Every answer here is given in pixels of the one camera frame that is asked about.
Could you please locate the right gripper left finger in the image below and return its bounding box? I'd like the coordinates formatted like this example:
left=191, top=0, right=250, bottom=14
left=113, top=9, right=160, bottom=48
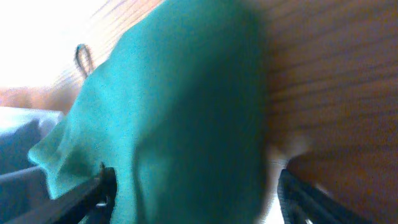
left=6, top=164, right=118, bottom=224

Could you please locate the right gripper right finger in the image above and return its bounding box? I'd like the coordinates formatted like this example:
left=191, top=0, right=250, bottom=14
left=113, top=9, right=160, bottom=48
left=277, top=169, right=370, bottom=224

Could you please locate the clear plastic storage bin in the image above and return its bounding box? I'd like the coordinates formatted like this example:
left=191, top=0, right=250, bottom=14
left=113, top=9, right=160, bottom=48
left=1, top=106, right=64, bottom=223

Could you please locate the dark green garment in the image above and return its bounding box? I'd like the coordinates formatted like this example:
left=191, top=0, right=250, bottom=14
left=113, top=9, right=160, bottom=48
left=29, top=0, right=265, bottom=223

